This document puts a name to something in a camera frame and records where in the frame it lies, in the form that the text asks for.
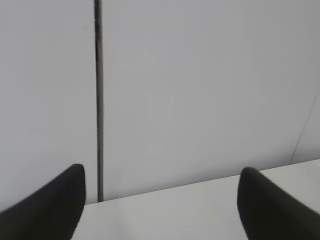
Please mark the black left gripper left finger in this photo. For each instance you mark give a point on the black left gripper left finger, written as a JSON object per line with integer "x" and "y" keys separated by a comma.
{"x": 51, "y": 213}

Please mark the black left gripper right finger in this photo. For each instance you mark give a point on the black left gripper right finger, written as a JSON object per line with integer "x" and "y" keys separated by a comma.
{"x": 267, "y": 212}

